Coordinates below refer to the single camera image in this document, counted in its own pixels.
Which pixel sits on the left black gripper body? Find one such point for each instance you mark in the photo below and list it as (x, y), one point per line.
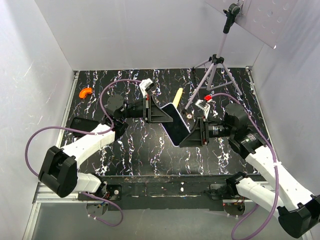
(139, 110)

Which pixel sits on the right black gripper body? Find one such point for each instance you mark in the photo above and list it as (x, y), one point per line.
(216, 129)

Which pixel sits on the purple cased smartphone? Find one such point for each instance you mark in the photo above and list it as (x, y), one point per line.
(176, 130)

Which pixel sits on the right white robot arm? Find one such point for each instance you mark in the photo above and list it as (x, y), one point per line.
(296, 208)

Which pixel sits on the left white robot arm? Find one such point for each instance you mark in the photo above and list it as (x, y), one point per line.
(59, 171)

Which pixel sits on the cream toy microphone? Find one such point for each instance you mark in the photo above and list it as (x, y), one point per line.
(177, 97)

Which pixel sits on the orange curved plastic piece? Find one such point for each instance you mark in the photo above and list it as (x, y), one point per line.
(85, 92)

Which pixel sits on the perforated grey board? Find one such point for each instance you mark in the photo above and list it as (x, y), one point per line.
(264, 19)

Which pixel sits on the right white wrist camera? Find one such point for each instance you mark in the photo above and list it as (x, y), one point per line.
(204, 105)

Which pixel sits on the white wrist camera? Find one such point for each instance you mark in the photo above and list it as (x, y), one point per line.
(145, 86)
(204, 105)

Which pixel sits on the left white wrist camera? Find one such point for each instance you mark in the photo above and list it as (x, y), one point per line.
(145, 86)

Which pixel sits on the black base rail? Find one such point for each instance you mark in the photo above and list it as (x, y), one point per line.
(161, 192)

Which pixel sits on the aluminium frame rail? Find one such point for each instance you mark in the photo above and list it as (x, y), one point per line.
(45, 195)

